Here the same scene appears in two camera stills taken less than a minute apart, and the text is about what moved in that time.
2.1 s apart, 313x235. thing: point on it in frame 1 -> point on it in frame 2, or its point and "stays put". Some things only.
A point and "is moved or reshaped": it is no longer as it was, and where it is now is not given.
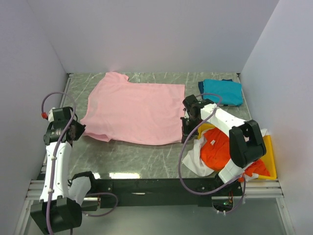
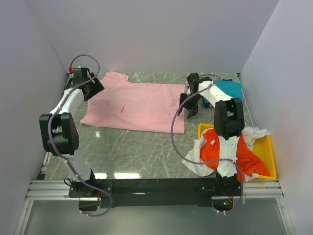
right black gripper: (185, 130) -> (193, 109)
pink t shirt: (149, 114) is moved or reshaped
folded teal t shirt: (224, 92) stays put
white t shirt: (193, 158) stays put
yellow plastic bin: (270, 163) stays put
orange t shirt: (215, 153) stays put
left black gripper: (80, 129) -> (97, 87)
